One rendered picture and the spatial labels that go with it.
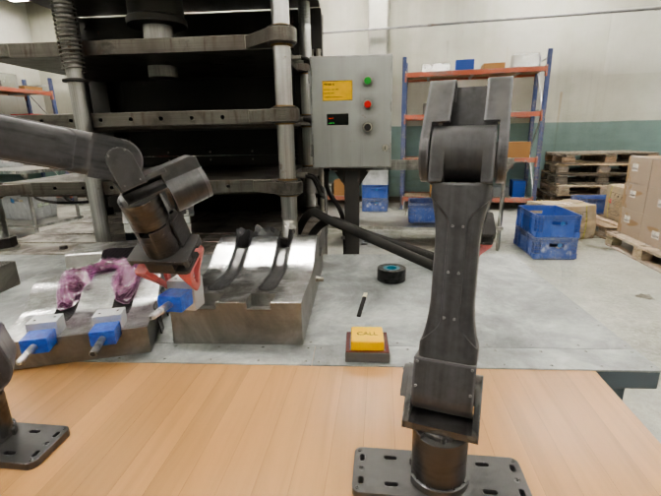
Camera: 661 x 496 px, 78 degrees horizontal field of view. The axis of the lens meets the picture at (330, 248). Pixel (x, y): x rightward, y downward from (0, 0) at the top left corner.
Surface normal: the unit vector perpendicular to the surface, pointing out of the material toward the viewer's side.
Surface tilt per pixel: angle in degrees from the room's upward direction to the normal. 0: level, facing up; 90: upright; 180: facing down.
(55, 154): 90
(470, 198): 77
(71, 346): 90
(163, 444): 0
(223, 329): 90
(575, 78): 90
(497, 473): 0
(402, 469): 0
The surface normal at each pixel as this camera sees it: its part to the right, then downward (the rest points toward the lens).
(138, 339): 0.23, 0.26
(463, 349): -0.37, 0.03
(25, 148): 0.52, 0.26
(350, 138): -0.07, 0.27
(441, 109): -0.29, -0.45
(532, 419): -0.02, -0.96
